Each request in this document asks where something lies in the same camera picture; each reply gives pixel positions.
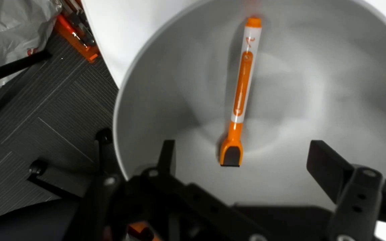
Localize crumpled white paper sheet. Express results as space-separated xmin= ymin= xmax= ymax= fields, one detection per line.
xmin=0 ymin=0 xmax=65 ymax=95

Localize orange marker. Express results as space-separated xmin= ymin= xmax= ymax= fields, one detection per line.
xmin=219 ymin=16 xmax=263 ymax=167

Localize orange marker box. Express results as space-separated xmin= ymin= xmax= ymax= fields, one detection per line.
xmin=55 ymin=0 xmax=100 ymax=63

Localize grey bowl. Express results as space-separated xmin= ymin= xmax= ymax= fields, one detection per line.
xmin=114 ymin=0 xmax=386 ymax=208

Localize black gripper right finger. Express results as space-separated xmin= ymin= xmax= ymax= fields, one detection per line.
xmin=307 ymin=141 xmax=354 ymax=204

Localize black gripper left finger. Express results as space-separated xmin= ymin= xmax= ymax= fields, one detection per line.
xmin=157 ymin=139 xmax=176 ymax=174

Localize black chair base leg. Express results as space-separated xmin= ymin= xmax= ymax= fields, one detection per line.
xmin=27 ymin=159 xmax=89 ymax=201

